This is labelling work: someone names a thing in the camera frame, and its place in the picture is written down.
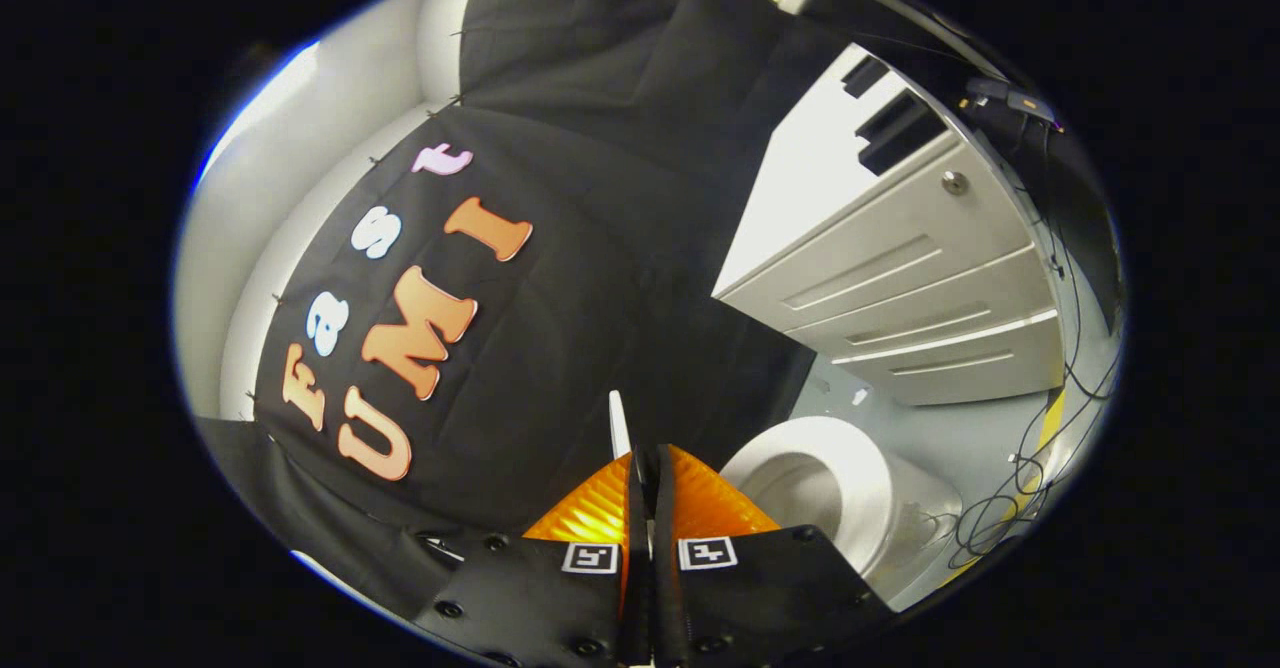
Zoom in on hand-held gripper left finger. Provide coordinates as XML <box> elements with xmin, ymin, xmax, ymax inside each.
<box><xmin>413</xmin><ymin>446</ymin><xmax>654</xmax><ymax>668</ymax></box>

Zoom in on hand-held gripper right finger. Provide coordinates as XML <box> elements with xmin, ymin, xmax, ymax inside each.
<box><xmin>654</xmin><ymin>443</ymin><xmax>898</xmax><ymax>668</ymax></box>

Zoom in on white toilet lid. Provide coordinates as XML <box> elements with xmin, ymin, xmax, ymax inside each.
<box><xmin>608</xmin><ymin>389</ymin><xmax>634</xmax><ymax>461</ymax></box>

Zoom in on white drawer cabinet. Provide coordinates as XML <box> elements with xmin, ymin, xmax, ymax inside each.
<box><xmin>711</xmin><ymin>42</ymin><xmax>1067</xmax><ymax>408</ymax></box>

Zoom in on black backdrop cloth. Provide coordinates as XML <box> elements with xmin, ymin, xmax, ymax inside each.
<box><xmin>195</xmin><ymin>0</ymin><xmax>1001</xmax><ymax>619</ymax></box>

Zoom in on black adapter box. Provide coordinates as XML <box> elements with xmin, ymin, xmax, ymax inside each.
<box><xmin>963</xmin><ymin>75</ymin><xmax>1058</xmax><ymax>130</ymax></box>

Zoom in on black floor cables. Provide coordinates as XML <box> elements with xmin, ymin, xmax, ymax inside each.
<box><xmin>943</xmin><ymin>128</ymin><xmax>1127</xmax><ymax>571</ymax></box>

